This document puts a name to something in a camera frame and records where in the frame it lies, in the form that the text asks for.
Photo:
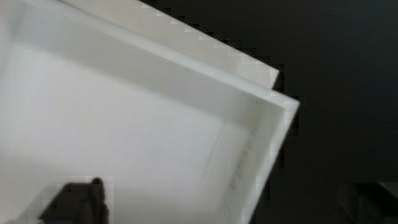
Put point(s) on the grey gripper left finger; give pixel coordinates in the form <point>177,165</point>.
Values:
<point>77,206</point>

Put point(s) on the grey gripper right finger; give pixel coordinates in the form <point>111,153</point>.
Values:
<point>367,204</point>

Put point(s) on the white drawer cabinet box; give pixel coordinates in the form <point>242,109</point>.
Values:
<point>137,106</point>

